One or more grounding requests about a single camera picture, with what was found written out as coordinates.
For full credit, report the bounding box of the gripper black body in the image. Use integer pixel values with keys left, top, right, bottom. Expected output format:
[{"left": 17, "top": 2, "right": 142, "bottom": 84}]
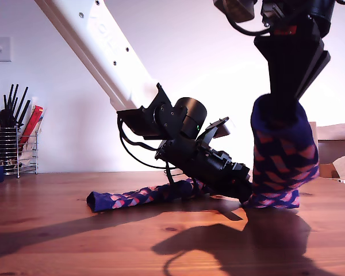
[{"left": 186, "top": 142, "right": 234, "bottom": 191}]

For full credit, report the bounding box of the purple pink patterned sock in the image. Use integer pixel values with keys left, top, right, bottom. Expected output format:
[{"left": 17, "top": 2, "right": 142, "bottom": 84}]
[
  {"left": 243, "top": 94, "right": 320, "bottom": 210},
  {"left": 86, "top": 178, "right": 210, "bottom": 213}
]

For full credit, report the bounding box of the wooden chair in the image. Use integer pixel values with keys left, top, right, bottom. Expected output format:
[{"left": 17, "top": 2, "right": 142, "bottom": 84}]
[{"left": 308, "top": 121, "right": 345, "bottom": 177}]

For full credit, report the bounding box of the cardboard box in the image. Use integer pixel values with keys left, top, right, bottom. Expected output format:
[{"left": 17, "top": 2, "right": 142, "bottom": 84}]
[{"left": 319, "top": 163, "right": 342, "bottom": 179}]

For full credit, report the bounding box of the red chopstick packet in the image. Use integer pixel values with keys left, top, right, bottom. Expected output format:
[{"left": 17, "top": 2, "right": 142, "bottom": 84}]
[{"left": 18, "top": 105, "right": 44, "bottom": 144}]

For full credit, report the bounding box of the black round kitchen utensil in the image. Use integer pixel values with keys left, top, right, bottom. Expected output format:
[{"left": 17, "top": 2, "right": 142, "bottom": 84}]
[{"left": 1, "top": 109, "right": 16, "bottom": 129}]

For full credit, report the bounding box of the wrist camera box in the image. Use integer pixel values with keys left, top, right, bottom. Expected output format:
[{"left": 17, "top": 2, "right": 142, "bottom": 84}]
[
  {"left": 213, "top": 0, "right": 258, "bottom": 23},
  {"left": 202, "top": 116, "right": 233, "bottom": 141}
]

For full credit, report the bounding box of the thick black sleeved cable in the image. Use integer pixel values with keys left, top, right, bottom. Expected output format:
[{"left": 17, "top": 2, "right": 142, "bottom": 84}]
[{"left": 164, "top": 160, "right": 177, "bottom": 199}]

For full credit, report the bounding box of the thin black camera cable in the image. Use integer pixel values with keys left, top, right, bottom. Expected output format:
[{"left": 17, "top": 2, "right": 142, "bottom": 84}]
[{"left": 227, "top": 13, "right": 273, "bottom": 37}]

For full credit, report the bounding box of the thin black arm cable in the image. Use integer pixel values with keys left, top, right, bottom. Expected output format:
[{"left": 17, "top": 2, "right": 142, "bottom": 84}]
[{"left": 119, "top": 117, "right": 173, "bottom": 170}]

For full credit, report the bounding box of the chrome wire utensil caddy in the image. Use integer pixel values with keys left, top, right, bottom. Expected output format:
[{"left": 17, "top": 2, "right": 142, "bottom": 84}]
[{"left": 0, "top": 126, "right": 40, "bottom": 179}]

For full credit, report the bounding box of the white light switch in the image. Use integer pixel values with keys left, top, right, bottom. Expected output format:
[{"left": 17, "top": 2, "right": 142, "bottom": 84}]
[{"left": 0, "top": 36, "right": 12, "bottom": 63}]

